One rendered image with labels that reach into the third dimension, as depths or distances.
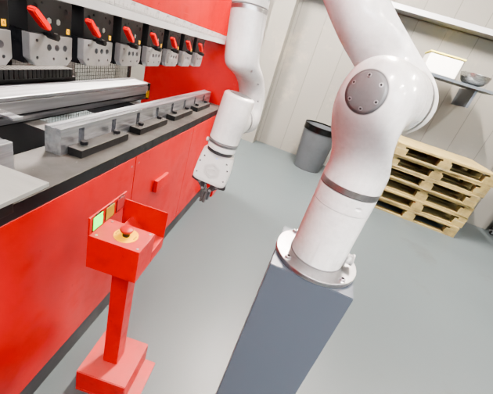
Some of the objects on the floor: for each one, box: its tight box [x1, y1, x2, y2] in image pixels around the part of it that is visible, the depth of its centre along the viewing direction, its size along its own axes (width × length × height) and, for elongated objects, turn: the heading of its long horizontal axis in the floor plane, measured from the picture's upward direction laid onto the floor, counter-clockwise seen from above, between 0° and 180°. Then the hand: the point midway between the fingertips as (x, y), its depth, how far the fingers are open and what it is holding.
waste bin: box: [293, 120, 332, 174], centre depth 457 cm, size 54×54×68 cm
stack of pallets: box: [375, 135, 493, 238], centre depth 410 cm, size 126×87×90 cm
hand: (204, 195), depth 91 cm, fingers closed
